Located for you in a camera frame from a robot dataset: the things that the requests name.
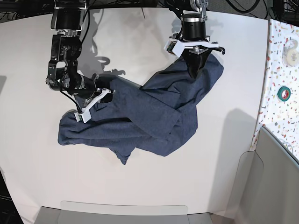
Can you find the terrazzo patterned side surface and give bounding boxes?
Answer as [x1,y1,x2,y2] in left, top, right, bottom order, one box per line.
[251,20,299,157]

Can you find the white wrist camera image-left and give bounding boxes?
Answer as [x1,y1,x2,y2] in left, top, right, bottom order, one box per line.
[74,110,92,123]

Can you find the gripper body image-right arm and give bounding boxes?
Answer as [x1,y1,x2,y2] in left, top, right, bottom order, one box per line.
[169,35,226,78]

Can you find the green tape roll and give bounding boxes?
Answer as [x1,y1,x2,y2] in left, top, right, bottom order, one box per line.
[277,86,291,102]

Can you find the clear tape roll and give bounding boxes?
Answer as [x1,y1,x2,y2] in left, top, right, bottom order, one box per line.
[282,39,299,67]

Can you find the grey chair bottom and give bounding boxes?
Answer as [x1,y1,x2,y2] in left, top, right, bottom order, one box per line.
[35,201,212,224]

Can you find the gripper body image-left arm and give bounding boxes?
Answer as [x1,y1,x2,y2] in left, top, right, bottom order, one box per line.
[70,74,115,112]

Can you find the grey chair right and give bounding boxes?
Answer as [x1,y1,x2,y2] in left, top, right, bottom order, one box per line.
[227,127,299,224]

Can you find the dark blue t-shirt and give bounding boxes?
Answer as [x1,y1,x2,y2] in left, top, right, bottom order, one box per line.
[58,55,224,164]

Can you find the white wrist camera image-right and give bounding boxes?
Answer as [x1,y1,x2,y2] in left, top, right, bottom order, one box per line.
[164,38,185,58]

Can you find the grey chair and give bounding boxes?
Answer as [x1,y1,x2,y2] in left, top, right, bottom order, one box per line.
[35,201,212,224]
[227,127,299,224]

